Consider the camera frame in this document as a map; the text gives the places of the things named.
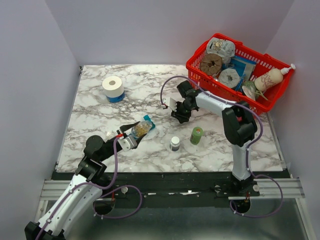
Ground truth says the green white plant item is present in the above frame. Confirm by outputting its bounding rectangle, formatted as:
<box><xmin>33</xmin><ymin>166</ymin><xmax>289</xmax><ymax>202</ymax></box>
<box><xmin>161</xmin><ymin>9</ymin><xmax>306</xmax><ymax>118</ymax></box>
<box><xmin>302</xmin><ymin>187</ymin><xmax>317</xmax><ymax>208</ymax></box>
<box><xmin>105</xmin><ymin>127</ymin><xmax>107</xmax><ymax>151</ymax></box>
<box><xmin>241</xmin><ymin>81</ymin><xmax>268</xmax><ymax>101</ymax></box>

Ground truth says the white bottle dark label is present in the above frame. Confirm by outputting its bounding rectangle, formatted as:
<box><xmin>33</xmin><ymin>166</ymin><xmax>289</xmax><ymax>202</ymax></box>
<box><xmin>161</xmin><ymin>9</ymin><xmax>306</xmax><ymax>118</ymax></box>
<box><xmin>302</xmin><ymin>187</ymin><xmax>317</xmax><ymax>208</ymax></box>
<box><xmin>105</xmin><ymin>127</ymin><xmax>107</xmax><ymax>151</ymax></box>
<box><xmin>169</xmin><ymin>136</ymin><xmax>181</xmax><ymax>152</ymax></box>

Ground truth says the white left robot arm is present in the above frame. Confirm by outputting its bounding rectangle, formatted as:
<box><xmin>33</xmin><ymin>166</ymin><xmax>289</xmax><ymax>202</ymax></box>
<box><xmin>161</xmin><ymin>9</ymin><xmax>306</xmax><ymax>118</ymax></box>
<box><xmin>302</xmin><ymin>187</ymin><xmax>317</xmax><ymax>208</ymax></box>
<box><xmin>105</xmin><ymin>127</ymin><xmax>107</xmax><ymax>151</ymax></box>
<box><xmin>24</xmin><ymin>122</ymin><xmax>144</xmax><ymax>240</ymax></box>

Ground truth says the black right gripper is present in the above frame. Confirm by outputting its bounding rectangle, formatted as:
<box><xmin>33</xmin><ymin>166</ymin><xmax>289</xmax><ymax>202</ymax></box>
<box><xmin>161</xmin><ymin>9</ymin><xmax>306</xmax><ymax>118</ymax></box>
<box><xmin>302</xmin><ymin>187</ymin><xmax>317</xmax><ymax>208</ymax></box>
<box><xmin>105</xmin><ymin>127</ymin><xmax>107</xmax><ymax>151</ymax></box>
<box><xmin>170</xmin><ymin>101</ymin><xmax>194</xmax><ymax>124</ymax></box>

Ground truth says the grey paper roll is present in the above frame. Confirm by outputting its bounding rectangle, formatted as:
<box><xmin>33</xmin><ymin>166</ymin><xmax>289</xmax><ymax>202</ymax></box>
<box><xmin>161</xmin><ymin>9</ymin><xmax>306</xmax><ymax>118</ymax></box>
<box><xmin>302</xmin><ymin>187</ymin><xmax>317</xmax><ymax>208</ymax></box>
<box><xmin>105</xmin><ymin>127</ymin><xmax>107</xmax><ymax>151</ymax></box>
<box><xmin>218</xmin><ymin>68</ymin><xmax>241</xmax><ymax>89</ymax></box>

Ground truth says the grey cartoon printed pouch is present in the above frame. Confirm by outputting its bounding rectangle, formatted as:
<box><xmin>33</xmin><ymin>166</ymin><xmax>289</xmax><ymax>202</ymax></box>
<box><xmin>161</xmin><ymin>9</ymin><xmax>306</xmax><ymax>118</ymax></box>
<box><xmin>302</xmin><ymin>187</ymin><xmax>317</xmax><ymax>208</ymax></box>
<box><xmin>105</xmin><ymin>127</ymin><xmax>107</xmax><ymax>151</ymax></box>
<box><xmin>206</xmin><ymin>37</ymin><xmax>236</xmax><ymax>65</ymax></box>

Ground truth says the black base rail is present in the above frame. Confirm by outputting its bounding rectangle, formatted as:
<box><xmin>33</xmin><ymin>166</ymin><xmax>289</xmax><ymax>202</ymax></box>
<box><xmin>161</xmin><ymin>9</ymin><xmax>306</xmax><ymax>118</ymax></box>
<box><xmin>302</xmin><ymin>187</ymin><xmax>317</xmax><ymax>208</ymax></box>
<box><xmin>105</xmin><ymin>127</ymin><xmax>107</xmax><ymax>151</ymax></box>
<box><xmin>51</xmin><ymin>170</ymin><xmax>261</xmax><ymax>216</ymax></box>

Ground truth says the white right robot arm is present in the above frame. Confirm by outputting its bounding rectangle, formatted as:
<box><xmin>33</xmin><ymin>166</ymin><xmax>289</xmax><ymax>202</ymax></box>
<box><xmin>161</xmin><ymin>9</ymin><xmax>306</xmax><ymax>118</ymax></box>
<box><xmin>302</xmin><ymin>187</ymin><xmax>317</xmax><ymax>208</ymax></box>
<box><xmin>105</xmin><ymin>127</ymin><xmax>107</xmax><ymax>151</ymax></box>
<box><xmin>162</xmin><ymin>80</ymin><xmax>258</xmax><ymax>196</ymax></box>

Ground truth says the green bottle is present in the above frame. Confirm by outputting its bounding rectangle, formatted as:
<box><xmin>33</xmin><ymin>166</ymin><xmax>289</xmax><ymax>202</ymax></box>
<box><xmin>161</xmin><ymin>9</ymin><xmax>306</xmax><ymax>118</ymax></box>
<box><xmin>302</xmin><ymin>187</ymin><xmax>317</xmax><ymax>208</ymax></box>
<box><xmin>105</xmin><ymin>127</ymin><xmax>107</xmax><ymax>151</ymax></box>
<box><xmin>190</xmin><ymin>127</ymin><xmax>204</xmax><ymax>145</ymax></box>

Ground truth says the cream pump lotion bottle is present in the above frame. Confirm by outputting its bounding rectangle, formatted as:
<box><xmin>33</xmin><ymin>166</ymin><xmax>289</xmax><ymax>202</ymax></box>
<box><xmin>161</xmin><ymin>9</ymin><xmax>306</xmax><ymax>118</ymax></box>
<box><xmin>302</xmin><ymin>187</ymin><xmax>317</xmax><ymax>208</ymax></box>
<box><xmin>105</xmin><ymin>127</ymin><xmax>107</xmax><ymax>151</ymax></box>
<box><xmin>254</xmin><ymin>63</ymin><xmax>296</xmax><ymax>92</ymax></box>

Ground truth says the clear jar of yellow pills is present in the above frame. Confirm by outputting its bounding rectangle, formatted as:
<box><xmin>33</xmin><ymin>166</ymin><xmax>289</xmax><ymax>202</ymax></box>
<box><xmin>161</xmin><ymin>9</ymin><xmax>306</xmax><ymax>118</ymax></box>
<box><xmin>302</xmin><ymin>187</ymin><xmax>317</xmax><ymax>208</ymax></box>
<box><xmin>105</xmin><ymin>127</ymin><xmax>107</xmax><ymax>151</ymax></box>
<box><xmin>131</xmin><ymin>120</ymin><xmax>153</xmax><ymax>139</ymax></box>

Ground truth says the white tape roll blue base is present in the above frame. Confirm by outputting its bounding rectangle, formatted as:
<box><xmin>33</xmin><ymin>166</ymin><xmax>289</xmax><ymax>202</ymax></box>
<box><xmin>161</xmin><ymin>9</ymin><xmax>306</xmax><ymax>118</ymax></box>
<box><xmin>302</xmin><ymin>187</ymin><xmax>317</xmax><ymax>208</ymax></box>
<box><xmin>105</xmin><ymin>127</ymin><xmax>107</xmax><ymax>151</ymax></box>
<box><xmin>102</xmin><ymin>76</ymin><xmax>125</xmax><ymax>103</ymax></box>

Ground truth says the red plastic basket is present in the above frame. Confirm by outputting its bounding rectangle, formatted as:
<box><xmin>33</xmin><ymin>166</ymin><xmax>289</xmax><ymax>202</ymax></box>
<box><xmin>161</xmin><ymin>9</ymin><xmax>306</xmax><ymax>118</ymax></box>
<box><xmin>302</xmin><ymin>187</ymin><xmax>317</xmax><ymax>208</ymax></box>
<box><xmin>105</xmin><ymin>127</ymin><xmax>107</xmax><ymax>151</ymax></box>
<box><xmin>186</xmin><ymin>33</ymin><xmax>294</xmax><ymax>115</ymax></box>

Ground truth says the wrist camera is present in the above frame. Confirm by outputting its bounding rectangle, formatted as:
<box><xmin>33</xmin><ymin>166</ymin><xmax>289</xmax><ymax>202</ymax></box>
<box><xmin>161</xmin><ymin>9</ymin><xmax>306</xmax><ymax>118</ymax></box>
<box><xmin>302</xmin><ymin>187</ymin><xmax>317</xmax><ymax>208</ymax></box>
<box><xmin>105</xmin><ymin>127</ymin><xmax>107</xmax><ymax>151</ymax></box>
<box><xmin>117</xmin><ymin>135</ymin><xmax>138</xmax><ymax>152</ymax></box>
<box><xmin>162</xmin><ymin>97</ymin><xmax>178</xmax><ymax>112</ymax></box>

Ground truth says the aluminium extrusion frame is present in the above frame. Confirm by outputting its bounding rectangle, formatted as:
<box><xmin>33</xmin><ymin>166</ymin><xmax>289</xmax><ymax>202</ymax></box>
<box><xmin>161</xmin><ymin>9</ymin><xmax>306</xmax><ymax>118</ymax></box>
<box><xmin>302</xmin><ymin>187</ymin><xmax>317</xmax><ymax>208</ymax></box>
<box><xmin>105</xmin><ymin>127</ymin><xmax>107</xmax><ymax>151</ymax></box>
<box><xmin>222</xmin><ymin>178</ymin><xmax>305</xmax><ymax>200</ymax></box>

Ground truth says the blue packet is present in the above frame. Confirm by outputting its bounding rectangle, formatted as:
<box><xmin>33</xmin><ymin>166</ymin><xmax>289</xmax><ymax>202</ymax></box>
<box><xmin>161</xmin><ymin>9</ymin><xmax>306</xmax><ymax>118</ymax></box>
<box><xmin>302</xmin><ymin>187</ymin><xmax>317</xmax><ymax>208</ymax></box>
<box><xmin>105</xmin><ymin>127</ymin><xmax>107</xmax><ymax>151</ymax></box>
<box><xmin>227</xmin><ymin>55</ymin><xmax>257</xmax><ymax>78</ymax></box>

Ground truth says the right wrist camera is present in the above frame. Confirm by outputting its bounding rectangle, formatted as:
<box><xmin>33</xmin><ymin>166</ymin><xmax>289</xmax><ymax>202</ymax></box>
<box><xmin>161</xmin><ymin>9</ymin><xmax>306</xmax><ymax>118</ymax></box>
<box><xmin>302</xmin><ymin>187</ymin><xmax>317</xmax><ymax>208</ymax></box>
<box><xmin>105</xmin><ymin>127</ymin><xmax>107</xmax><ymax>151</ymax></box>
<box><xmin>162</xmin><ymin>97</ymin><xmax>178</xmax><ymax>112</ymax></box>

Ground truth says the teal weekly pill organizer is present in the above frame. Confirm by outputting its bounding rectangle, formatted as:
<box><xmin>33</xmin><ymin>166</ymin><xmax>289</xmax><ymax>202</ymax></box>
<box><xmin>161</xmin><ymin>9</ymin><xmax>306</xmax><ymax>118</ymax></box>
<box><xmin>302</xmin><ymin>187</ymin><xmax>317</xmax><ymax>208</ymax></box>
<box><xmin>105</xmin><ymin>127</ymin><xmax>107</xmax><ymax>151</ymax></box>
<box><xmin>132</xmin><ymin>115</ymin><xmax>156</xmax><ymax>138</ymax></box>

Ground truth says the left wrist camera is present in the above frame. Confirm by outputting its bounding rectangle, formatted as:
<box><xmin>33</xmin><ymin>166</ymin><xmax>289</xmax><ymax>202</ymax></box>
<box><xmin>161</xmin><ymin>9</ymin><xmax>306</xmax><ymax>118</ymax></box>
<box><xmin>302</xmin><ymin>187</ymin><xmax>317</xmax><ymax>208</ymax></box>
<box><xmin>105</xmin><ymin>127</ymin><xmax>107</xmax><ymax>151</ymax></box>
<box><xmin>117</xmin><ymin>135</ymin><xmax>138</xmax><ymax>152</ymax></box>

